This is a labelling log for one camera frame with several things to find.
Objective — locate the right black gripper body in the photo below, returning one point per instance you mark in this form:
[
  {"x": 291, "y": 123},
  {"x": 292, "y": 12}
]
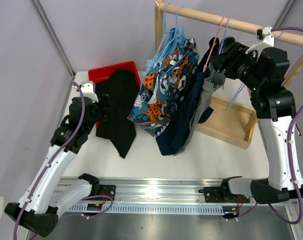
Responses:
[{"x": 243, "y": 67}]

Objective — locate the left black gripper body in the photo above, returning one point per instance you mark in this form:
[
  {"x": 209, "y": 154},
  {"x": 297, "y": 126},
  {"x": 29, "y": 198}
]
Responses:
[{"x": 99, "y": 114}]

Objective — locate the black shorts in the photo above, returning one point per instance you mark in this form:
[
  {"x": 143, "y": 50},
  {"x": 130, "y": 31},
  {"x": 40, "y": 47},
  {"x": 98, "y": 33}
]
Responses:
[{"x": 122, "y": 91}]

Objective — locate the light blue wire hanger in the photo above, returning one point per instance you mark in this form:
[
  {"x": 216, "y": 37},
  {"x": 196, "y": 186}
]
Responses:
[{"x": 243, "y": 85}]

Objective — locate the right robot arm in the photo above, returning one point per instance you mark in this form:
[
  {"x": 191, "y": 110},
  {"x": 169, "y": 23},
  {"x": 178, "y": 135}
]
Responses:
[{"x": 263, "y": 72}]

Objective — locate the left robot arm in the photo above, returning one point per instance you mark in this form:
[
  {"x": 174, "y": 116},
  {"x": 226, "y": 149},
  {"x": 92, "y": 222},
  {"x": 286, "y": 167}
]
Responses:
[{"x": 38, "y": 210}]

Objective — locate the grey shorts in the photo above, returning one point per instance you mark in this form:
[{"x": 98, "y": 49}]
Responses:
[{"x": 197, "y": 109}]

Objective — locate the pink hanger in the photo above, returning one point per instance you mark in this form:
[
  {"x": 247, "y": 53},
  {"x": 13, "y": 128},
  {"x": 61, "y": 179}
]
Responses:
[{"x": 213, "y": 44}]

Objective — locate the colourful patterned shorts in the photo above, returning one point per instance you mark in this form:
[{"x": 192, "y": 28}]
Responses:
[{"x": 162, "y": 88}]

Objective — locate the navy blue shorts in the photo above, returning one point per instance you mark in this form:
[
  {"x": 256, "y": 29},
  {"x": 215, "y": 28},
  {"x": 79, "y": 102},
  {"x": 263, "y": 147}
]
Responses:
[{"x": 163, "y": 141}]

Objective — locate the light blue shorts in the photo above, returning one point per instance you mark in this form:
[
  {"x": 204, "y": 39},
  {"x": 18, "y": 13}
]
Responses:
[{"x": 163, "y": 54}]

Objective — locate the blue hanger of patterned shorts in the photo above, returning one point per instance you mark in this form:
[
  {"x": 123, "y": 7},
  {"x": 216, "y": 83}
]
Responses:
[{"x": 177, "y": 22}]

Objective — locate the red plastic bin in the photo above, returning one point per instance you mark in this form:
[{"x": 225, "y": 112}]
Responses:
[{"x": 100, "y": 74}]

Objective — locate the wooden clothes rack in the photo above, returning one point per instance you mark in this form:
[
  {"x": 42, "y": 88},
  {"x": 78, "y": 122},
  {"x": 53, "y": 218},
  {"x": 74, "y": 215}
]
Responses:
[{"x": 235, "y": 125}]

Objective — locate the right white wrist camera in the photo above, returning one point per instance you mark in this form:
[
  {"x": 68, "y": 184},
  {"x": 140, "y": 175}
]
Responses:
[{"x": 265, "y": 40}]

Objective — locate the right aluminium corner post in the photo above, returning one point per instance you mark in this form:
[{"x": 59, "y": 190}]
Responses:
[{"x": 279, "y": 25}]

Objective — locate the aluminium corner post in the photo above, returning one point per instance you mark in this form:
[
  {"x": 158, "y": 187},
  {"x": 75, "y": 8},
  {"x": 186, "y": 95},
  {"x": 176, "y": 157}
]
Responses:
[
  {"x": 279, "y": 25},
  {"x": 44, "y": 19}
]

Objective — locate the aluminium mounting rail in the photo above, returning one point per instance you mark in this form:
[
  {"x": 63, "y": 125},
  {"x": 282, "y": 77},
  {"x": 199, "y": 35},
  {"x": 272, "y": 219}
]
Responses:
[{"x": 159, "y": 190}]

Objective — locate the perforated cable duct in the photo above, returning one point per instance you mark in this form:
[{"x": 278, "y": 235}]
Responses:
[{"x": 166, "y": 209}]

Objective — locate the left aluminium corner post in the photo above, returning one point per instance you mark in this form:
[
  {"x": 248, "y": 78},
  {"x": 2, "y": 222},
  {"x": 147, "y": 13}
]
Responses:
[{"x": 44, "y": 19}]

